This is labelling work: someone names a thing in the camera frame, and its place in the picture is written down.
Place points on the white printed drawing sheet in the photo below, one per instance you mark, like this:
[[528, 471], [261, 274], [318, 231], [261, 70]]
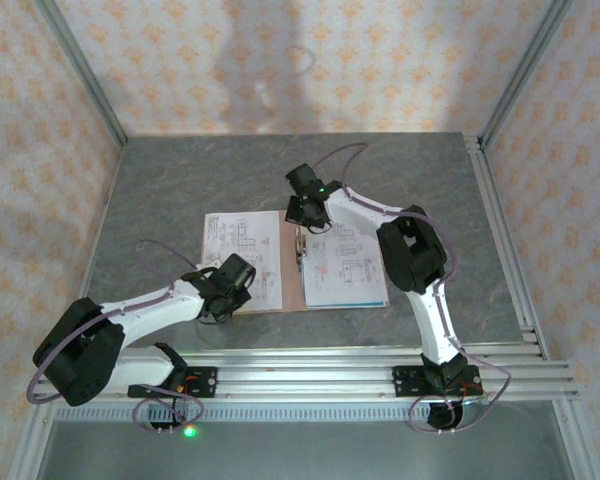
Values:
[[345, 270], [240, 235]]

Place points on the brown cardboard folder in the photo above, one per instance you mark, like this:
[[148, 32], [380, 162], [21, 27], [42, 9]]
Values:
[[290, 290]]

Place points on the blue paper sheet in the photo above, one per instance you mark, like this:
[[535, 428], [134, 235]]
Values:
[[350, 305]]

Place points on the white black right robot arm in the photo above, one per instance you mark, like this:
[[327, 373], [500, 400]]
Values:
[[430, 320]]

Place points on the metal folder clip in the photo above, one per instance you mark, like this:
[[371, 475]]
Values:
[[300, 247]]

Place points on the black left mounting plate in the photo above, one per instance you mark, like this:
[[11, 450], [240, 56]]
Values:
[[205, 382]]

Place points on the black mounting plate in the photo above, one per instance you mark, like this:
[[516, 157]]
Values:
[[205, 382], [405, 380]]

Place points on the glowing status light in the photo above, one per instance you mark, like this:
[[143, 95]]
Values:
[[190, 431]]

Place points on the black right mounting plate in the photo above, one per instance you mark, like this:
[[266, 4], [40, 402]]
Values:
[[405, 380]]

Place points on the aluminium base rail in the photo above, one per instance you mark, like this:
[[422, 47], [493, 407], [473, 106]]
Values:
[[305, 375]]

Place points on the aluminium table side rail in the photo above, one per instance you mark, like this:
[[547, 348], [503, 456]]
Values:
[[495, 210], [107, 200]]

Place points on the aluminium frame post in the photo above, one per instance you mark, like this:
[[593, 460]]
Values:
[[80, 65], [525, 65]]

